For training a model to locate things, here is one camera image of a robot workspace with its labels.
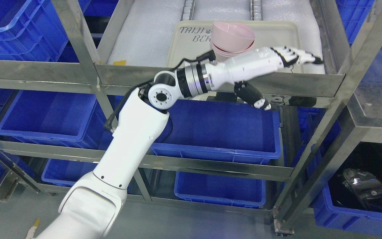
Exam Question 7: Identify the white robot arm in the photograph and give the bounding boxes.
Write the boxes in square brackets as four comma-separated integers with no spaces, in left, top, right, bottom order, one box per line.
[38,82,169,239]

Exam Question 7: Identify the beige plastic tray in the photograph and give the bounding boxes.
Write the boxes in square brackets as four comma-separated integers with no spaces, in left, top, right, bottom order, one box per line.
[167,20,301,67]

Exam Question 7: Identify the stacked pink bowls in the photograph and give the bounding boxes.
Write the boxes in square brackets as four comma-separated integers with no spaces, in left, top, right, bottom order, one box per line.
[210,41,255,62]

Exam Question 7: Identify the large blue bin middle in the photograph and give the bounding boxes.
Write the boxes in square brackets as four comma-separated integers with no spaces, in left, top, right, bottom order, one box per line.
[150,100,282,165]

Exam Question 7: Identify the pink plastic bowl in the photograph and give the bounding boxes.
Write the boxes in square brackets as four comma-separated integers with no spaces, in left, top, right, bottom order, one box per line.
[211,21,256,52]

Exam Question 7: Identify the blue bin left shelf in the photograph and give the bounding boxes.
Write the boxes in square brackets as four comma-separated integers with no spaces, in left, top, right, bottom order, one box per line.
[0,90,106,149]

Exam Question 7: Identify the steel shelf rack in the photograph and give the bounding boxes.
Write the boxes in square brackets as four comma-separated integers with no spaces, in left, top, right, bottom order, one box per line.
[0,0,382,236]

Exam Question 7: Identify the blue bin bottom middle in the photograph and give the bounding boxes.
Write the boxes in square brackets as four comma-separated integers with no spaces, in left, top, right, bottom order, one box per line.
[174,172,266,208]

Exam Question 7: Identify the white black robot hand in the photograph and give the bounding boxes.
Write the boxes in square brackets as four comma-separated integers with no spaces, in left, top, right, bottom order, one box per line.
[202,46,324,91]

